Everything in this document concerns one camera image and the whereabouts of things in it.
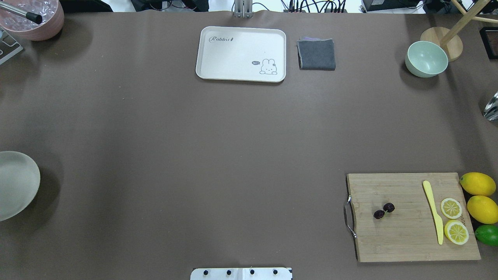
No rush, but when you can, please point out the dark red cherry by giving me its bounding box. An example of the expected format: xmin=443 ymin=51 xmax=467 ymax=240
xmin=373 ymin=210 xmax=385 ymax=219
xmin=383 ymin=203 xmax=395 ymax=213

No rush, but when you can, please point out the white rabbit tray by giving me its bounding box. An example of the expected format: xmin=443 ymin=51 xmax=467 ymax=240
xmin=195 ymin=26 xmax=287 ymax=83

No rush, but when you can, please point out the folded grey cloth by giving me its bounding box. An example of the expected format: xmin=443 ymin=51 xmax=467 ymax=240
xmin=296 ymin=37 xmax=336 ymax=71

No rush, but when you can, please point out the bamboo cutting board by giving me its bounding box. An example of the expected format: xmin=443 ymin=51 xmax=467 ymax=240
xmin=346 ymin=173 xmax=481 ymax=263

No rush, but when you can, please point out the yellow plastic knife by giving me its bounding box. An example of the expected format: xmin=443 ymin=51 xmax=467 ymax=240
xmin=422 ymin=180 xmax=444 ymax=245

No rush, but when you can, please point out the mint green bowl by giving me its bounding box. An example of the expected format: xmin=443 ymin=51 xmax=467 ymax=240
xmin=404 ymin=41 xmax=449 ymax=78

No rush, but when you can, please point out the lemon half upper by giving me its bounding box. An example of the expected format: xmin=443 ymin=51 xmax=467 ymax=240
xmin=440 ymin=198 xmax=463 ymax=219

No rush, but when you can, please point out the lemon half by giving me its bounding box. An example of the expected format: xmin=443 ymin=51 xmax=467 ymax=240
xmin=444 ymin=219 xmax=469 ymax=246
xmin=440 ymin=198 xmax=463 ymax=219

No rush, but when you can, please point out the lemon half lower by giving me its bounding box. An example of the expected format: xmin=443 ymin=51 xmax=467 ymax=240
xmin=444 ymin=219 xmax=469 ymax=246

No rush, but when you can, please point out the wooden cup tree stand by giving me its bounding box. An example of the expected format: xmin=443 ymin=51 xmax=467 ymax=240
xmin=420 ymin=0 xmax=498 ymax=62

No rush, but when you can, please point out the grey white plate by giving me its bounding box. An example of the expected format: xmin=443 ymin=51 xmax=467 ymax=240
xmin=0 ymin=151 xmax=41 ymax=221

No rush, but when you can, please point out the whole lemon near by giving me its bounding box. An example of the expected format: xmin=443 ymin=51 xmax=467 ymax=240
xmin=459 ymin=172 xmax=496 ymax=197

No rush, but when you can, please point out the whole lemon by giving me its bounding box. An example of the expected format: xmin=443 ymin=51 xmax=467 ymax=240
xmin=466 ymin=195 xmax=498 ymax=224
xmin=459 ymin=172 xmax=496 ymax=197

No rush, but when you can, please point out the whole lemon far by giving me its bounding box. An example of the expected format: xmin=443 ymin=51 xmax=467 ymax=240
xmin=466 ymin=195 xmax=498 ymax=224

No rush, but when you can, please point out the steel ice scoop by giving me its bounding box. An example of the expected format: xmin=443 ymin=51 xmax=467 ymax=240
xmin=482 ymin=92 xmax=498 ymax=122

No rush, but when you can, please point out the steel muddler black tip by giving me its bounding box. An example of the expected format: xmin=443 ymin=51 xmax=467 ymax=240
xmin=0 ymin=1 xmax=43 ymax=25

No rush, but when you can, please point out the green lime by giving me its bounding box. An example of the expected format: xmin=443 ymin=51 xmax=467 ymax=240
xmin=475 ymin=224 xmax=498 ymax=247

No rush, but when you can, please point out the white cup rack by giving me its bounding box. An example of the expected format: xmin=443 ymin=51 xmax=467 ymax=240
xmin=0 ymin=27 xmax=24 ymax=65

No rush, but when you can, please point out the pink ice bowl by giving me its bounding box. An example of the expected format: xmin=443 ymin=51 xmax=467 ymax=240
xmin=0 ymin=0 xmax=64 ymax=41

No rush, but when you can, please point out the aluminium frame post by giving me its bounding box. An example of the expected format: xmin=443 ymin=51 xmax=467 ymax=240
xmin=233 ymin=0 xmax=254 ymax=18

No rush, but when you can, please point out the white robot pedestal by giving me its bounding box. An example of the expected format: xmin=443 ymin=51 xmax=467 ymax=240
xmin=190 ymin=267 xmax=293 ymax=280

